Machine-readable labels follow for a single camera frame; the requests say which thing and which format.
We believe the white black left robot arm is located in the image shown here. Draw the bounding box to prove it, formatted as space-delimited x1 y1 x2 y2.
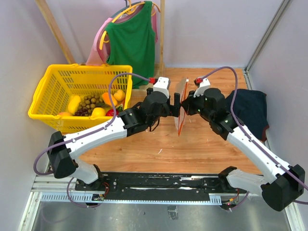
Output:
47 88 180 191

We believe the yellow lemon toy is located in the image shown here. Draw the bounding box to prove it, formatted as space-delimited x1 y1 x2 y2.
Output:
91 107 106 117

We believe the peach toy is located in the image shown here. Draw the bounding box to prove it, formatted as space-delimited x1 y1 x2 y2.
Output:
57 112 72 117

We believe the dark navy cloth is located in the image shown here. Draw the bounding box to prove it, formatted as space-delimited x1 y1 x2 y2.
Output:
233 89 269 142

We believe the clear orange zip bag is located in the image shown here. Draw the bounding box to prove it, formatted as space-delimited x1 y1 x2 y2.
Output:
173 77 190 137

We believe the dark purple grape bunch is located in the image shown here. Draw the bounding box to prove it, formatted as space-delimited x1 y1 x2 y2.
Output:
74 107 93 116

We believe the red apple toy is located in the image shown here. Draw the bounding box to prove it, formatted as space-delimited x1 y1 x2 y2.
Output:
106 109 114 116

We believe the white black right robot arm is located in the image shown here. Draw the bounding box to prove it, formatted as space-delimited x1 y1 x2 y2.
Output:
181 88 308 211

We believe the wooden clothes rack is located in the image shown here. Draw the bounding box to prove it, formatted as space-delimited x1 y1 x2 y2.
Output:
35 0 165 77

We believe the yellow mango toy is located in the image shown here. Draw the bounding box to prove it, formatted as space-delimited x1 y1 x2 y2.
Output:
67 95 81 114

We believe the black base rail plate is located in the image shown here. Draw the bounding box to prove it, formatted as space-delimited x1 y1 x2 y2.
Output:
75 172 237 202

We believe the yellow plastic basket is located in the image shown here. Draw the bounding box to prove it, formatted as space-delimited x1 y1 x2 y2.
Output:
28 64 132 133

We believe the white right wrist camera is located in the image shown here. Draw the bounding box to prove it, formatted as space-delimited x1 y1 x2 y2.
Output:
193 77 211 98

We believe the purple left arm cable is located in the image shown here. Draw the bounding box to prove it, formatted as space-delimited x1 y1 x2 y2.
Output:
33 73 152 208

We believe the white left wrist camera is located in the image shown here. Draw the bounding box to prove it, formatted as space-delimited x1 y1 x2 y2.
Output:
149 77 170 98

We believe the yellow clothes hanger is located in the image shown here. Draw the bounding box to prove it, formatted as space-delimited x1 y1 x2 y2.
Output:
98 0 161 51

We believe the orange bell pepper toy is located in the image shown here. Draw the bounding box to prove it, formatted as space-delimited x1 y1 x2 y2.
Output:
102 92 118 106

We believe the green tank top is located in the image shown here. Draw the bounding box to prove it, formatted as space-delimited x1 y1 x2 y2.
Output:
105 1 156 79

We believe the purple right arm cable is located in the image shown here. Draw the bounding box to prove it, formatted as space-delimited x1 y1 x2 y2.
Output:
204 66 308 209

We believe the pink shirt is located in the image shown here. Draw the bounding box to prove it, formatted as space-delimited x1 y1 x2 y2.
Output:
86 5 158 66

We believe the green grape bunch toy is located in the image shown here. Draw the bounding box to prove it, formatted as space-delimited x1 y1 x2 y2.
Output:
78 94 103 110

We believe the yellow orange round fruit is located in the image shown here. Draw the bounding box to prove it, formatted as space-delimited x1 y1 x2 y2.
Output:
113 90 126 102

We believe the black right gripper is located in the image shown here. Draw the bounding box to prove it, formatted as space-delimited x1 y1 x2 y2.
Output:
181 90 213 121

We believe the aluminium frame post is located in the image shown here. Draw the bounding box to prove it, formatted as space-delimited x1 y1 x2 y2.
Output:
245 0 293 71

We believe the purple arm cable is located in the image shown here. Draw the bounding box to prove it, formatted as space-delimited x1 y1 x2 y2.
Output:
204 66 308 209
33 73 152 208

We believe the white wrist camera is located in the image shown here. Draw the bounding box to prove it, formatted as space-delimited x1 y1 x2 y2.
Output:
149 77 170 98
193 77 211 98

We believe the watermelon slice toy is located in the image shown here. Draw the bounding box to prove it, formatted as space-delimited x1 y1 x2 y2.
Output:
116 100 125 114

